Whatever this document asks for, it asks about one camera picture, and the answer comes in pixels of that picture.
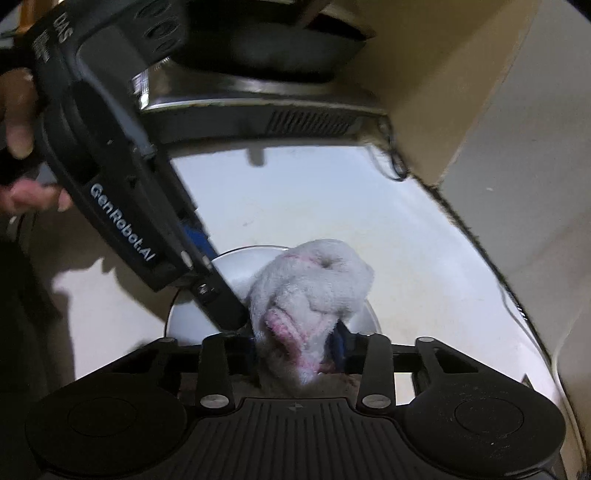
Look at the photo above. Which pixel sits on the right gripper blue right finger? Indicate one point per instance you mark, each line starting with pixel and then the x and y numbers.
pixel 347 350

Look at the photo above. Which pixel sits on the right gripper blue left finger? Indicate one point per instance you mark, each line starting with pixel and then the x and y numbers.
pixel 243 353

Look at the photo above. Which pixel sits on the white pink dish cloth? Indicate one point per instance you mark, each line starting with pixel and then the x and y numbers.
pixel 298 299

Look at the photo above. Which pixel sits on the person's left hand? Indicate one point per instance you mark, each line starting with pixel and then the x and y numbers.
pixel 18 97

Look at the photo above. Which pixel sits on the black stove appliance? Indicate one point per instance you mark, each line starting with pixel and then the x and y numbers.
pixel 264 70

